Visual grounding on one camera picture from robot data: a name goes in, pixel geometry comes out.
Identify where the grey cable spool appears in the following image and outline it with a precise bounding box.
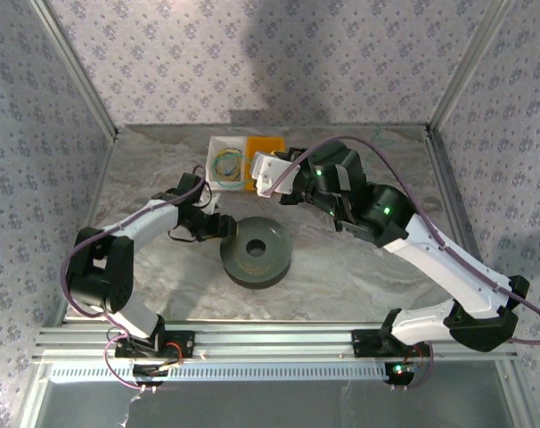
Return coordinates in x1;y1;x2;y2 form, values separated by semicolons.
219;216;293;291

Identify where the white plastic bin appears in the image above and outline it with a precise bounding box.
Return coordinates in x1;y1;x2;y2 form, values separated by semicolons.
206;135;249;193

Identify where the orange plastic bin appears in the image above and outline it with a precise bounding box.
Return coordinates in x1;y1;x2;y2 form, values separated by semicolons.
245;136;285;194

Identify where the black controller board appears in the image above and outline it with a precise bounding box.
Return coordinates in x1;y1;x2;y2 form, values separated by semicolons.
384;361;417;388
131;361;183;388

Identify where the yellow cable coil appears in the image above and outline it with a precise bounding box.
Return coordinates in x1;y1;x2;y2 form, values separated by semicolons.
214;148;245;182

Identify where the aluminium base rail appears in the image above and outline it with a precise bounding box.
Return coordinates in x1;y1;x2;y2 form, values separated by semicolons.
32;318;520;363

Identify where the aluminium side rail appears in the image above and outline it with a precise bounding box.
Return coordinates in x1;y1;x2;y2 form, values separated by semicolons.
55;133;119;327
423;124;520;358

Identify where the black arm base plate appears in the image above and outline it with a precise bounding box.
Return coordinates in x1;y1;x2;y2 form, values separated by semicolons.
350;328;434;359
113;329;196;359

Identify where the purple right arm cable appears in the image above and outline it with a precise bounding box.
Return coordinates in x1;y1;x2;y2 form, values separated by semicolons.
267;136;540;347

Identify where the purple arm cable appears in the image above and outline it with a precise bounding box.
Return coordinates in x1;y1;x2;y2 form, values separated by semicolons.
59;165;208;318
267;136;540;347

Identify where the white slotted cable duct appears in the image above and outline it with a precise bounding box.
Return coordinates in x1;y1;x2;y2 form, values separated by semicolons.
49;360;392;384

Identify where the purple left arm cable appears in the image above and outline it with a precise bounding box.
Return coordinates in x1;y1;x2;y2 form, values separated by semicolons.
59;165;208;318

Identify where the aluminium frame post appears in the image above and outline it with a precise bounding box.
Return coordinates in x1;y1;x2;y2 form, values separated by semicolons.
29;0;120;140
428;0;512;130

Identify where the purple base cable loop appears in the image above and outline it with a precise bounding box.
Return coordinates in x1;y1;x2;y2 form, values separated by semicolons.
102;333;147;391
402;341;436;391

